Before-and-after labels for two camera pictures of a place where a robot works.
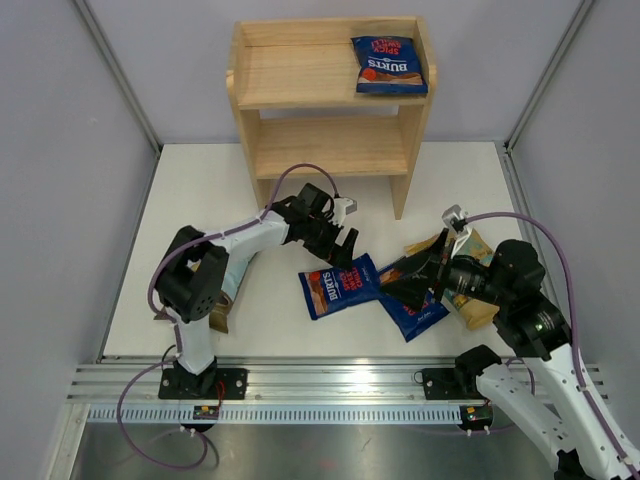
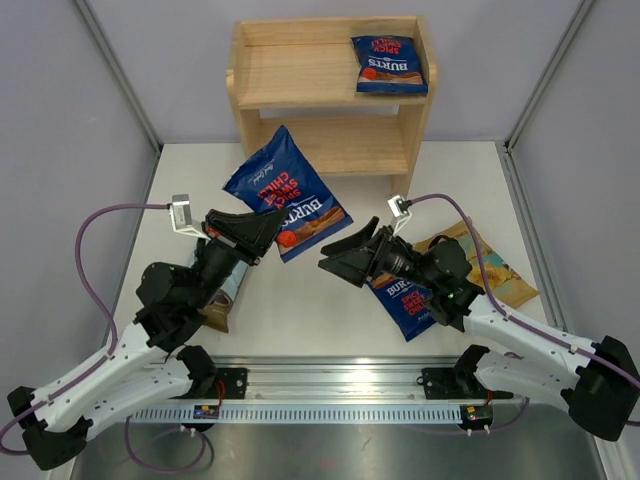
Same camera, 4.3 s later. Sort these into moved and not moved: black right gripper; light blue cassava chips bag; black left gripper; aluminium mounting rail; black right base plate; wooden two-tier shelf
Moved: black right gripper; black left gripper
Not moved: light blue cassava chips bag; wooden two-tier shelf; aluminium mounting rail; black right base plate
